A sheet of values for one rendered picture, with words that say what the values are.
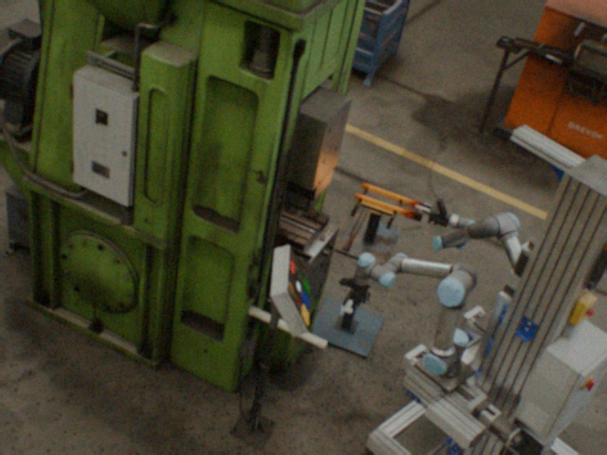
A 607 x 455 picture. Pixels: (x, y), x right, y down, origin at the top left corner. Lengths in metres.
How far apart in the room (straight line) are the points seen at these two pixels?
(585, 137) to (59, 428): 4.96
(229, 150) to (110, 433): 1.69
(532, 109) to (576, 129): 0.40
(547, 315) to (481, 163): 3.66
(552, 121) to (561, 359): 4.06
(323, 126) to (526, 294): 1.21
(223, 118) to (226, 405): 1.73
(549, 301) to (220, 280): 1.72
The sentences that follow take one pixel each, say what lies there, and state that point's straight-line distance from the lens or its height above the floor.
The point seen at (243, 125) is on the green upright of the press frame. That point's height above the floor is 1.71.
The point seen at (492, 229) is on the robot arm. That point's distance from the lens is 4.69.
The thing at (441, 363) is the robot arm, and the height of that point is 1.02.
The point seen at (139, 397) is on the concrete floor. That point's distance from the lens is 5.05.
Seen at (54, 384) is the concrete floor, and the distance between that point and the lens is 5.12.
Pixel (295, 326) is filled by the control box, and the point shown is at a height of 0.99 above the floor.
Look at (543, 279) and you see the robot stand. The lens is 3.97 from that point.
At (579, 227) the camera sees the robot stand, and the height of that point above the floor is 1.84.
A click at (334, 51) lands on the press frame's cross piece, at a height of 1.95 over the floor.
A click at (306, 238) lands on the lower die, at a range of 4.63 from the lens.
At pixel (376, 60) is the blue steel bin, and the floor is 0.26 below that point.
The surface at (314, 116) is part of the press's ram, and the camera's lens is 4.14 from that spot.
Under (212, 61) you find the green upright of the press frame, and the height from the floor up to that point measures 2.00.
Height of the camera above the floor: 3.86
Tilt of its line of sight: 38 degrees down
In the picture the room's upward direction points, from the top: 11 degrees clockwise
